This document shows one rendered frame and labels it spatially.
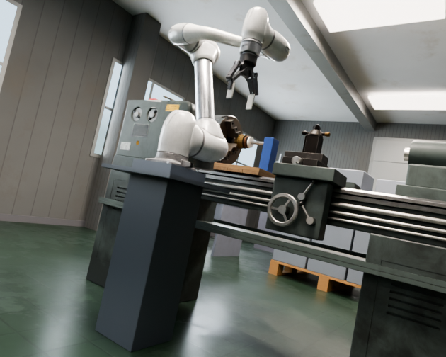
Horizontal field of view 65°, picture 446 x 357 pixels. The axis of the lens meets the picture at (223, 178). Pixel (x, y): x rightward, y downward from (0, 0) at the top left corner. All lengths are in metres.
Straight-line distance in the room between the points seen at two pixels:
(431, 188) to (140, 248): 1.29
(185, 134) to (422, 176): 1.08
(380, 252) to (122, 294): 1.10
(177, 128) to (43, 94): 3.29
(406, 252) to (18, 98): 4.15
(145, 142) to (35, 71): 2.66
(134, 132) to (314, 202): 1.32
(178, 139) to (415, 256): 1.10
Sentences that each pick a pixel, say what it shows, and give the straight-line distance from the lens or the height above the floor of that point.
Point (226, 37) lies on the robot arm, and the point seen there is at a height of 1.47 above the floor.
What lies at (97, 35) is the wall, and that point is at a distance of 5.28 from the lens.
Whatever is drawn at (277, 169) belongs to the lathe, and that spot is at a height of 0.89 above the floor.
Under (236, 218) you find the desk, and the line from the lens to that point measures 4.87.
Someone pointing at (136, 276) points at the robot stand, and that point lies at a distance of 1.59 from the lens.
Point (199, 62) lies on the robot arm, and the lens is 2.03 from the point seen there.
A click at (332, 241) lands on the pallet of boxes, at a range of 3.98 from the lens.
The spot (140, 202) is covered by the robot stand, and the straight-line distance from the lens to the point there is 1.61.
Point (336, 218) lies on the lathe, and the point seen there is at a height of 0.71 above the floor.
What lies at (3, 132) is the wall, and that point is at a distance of 4.59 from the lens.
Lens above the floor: 0.67
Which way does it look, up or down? 4 degrees up
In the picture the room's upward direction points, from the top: 12 degrees clockwise
